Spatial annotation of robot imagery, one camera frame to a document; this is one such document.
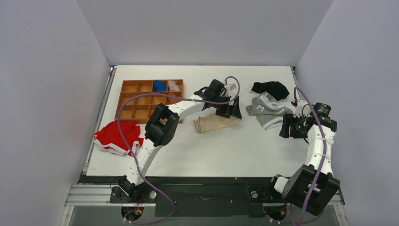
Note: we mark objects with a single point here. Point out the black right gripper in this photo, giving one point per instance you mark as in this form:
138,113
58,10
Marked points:
291,125

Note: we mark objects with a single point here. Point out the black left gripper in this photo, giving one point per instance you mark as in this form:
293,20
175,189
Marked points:
225,111

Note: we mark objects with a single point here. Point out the cream beige underwear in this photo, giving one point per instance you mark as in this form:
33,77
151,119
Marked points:
213,122

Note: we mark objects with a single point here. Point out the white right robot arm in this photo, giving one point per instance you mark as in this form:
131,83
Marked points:
315,162

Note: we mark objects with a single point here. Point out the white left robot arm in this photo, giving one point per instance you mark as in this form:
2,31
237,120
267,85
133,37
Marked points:
162,124

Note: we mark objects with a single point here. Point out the grey underwear white band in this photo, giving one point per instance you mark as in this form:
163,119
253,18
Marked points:
268,111

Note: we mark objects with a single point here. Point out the black underwear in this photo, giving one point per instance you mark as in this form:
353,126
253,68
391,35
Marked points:
276,89

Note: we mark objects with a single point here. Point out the orange-brown rolled underwear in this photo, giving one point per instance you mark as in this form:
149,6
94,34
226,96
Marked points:
172,98

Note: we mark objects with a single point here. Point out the blue rolled underwear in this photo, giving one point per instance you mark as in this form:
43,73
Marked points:
159,86

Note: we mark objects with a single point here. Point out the red underwear white band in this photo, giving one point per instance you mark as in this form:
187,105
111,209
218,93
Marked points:
108,139

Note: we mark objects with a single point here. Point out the wooden compartment tray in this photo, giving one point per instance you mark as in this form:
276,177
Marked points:
137,100

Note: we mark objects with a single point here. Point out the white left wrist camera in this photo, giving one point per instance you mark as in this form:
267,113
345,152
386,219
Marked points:
231,89

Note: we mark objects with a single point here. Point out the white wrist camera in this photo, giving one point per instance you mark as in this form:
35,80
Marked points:
302,109
231,89

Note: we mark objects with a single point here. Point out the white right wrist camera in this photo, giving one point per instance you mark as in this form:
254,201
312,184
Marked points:
302,109

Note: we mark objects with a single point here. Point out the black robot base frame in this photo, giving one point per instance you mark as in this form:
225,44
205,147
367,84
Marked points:
216,196

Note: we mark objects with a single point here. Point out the aluminium table edge rail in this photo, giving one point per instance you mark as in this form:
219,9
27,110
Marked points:
99,116

